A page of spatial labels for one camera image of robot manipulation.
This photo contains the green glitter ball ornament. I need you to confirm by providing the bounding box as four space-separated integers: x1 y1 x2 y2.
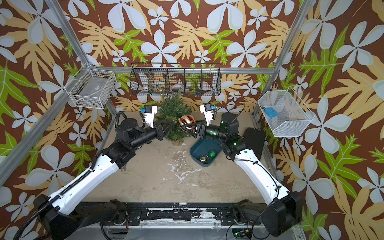
208 150 217 159

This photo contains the black wire basket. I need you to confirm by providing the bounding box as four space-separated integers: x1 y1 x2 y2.
128 63 222 97

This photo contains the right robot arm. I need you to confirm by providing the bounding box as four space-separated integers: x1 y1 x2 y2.
179 112 303 237

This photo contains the red gold striped ornament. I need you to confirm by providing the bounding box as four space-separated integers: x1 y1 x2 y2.
179 115 196 129

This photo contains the electronics board with cables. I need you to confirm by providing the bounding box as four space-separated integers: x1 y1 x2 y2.
231 228 253 240

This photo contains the white wire basket left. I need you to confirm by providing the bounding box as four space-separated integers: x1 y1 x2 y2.
66 68 117 109

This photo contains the teal plastic bin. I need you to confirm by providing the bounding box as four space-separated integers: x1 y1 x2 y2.
190 138 222 167

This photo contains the blue object in basket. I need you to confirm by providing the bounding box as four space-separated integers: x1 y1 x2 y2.
264 108 278 118

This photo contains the small gold ornament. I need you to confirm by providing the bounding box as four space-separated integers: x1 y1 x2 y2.
199 156 208 164

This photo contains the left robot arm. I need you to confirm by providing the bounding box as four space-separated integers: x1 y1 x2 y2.
14 109 174 240

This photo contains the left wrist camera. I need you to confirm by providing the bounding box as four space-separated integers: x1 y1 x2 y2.
140 105 158 128

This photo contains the white mesh basket right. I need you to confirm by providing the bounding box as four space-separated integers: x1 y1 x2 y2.
258 88 315 138

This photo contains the small green christmas tree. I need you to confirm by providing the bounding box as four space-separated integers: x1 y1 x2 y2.
156 95 192 147

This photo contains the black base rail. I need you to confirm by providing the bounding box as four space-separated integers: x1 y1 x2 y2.
77 202 265 226

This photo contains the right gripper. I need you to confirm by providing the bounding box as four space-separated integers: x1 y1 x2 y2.
185 120 231 144

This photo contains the black pad right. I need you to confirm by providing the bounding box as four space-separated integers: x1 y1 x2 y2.
243 128 266 160

